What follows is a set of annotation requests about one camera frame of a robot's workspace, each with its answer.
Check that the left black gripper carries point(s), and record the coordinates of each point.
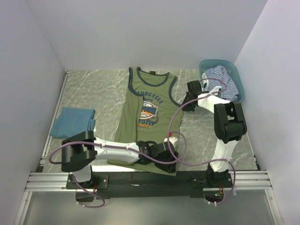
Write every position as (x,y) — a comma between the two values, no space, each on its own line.
(168,168)

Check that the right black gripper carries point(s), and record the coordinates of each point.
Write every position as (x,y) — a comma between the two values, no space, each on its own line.
(185,107)

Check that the olive green tank top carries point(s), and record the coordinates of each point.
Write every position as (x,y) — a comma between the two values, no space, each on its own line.
(149,111)

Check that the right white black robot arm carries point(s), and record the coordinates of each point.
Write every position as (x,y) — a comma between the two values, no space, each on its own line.
(229,127)

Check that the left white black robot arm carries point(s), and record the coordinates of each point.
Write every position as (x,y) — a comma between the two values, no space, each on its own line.
(80,150)

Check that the blue white striped tank top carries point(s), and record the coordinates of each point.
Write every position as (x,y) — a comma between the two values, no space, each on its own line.
(214,80)

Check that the teal plastic laundry basket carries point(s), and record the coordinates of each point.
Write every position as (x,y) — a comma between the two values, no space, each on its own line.
(231,69)

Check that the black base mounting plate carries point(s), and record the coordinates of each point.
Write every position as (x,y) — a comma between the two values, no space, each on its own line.
(145,184)

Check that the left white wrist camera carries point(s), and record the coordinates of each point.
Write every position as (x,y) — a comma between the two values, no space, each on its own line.
(174,141)

